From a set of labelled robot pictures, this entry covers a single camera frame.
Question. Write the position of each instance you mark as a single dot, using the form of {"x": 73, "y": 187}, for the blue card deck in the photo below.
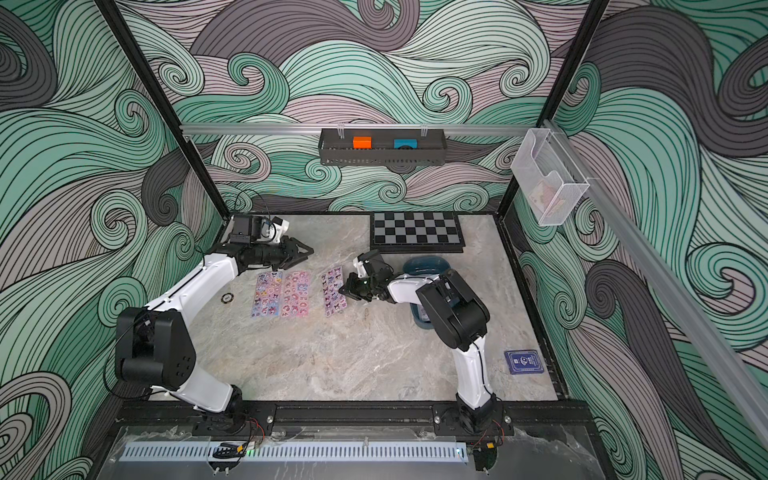
{"x": 521, "y": 362}

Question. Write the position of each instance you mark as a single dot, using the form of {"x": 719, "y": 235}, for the black corner frame post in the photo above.
{"x": 569, "y": 27}
{"x": 141, "y": 66}

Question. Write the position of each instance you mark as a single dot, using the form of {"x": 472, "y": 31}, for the pink sticker sheet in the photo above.
{"x": 331, "y": 282}
{"x": 295, "y": 295}
{"x": 267, "y": 296}

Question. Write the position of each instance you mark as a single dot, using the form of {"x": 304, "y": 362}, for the black corner frame post right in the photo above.
{"x": 569, "y": 27}

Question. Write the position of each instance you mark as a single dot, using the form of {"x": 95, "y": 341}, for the black wall-mounted tray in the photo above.
{"x": 338, "y": 151}

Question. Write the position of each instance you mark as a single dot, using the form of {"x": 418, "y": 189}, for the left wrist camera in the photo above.
{"x": 272, "y": 229}

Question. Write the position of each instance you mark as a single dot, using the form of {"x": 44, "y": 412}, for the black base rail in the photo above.
{"x": 443, "y": 418}

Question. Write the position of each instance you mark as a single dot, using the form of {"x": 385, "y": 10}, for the aluminium rail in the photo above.
{"x": 301, "y": 129}
{"x": 747, "y": 394}

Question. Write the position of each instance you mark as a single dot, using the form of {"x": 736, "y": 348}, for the teal block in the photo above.
{"x": 405, "y": 144}

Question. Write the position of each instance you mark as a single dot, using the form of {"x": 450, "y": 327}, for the white perforated cable duct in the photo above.
{"x": 299, "y": 451}

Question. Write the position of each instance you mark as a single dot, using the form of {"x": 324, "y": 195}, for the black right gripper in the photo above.
{"x": 353, "y": 289}

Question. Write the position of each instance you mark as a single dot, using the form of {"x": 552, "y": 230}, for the aluminium rail right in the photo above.
{"x": 747, "y": 394}

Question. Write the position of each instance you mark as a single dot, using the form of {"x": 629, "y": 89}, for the aluminium rail back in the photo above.
{"x": 301, "y": 129}

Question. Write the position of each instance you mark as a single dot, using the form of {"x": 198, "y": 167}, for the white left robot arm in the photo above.
{"x": 153, "y": 347}

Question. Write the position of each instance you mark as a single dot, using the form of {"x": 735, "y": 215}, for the black corner frame post left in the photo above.
{"x": 141, "y": 66}

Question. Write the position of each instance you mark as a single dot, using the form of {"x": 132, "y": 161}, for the black and grey chessboard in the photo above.
{"x": 416, "y": 232}

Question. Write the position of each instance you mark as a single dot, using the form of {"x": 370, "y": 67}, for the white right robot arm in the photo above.
{"x": 456, "y": 313}

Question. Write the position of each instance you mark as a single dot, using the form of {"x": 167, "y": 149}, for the orange block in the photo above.
{"x": 362, "y": 142}

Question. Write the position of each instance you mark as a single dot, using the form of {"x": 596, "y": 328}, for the teal plastic storage box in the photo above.
{"x": 424, "y": 266}

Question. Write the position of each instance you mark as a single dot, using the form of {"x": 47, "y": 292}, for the clear plastic wall holder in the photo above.
{"x": 547, "y": 174}

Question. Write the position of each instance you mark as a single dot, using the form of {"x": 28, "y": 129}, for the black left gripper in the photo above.
{"x": 289, "y": 249}

